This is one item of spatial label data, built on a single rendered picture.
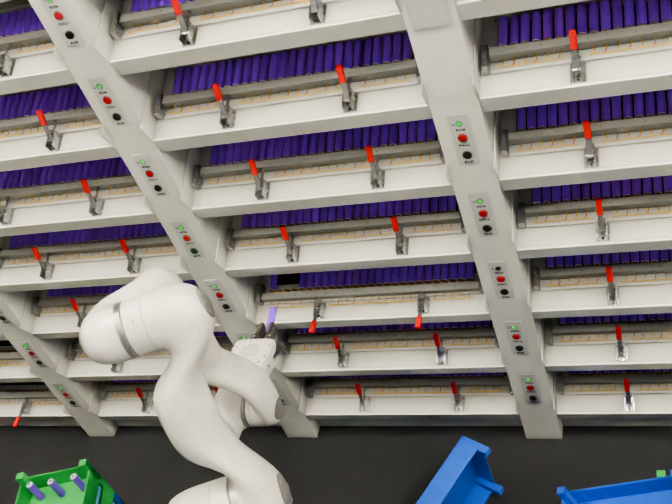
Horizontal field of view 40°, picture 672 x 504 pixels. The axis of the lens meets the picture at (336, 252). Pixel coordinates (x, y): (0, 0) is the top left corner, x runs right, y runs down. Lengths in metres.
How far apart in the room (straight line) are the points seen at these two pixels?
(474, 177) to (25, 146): 1.01
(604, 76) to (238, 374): 0.90
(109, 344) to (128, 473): 1.40
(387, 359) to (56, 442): 1.25
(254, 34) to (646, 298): 1.02
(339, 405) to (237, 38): 1.21
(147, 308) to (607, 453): 1.37
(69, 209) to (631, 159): 1.29
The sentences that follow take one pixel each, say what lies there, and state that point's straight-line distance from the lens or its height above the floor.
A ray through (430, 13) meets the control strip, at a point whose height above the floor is 1.31.
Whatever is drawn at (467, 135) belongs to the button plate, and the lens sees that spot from 1.78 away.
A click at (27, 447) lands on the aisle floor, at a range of 3.23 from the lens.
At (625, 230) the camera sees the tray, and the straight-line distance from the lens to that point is 1.97.
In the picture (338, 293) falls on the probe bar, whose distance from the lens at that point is 2.25.
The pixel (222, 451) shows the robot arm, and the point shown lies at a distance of 1.64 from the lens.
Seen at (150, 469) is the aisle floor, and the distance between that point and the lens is 2.91.
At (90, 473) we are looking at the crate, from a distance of 2.49.
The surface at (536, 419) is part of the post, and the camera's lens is 2.47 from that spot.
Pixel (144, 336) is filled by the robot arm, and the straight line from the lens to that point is 1.55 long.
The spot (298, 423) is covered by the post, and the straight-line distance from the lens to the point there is 2.68.
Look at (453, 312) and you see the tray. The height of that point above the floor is 0.52.
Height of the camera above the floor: 2.10
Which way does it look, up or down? 41 degrees down
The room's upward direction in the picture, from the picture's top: 23 degrees counter-clockwise
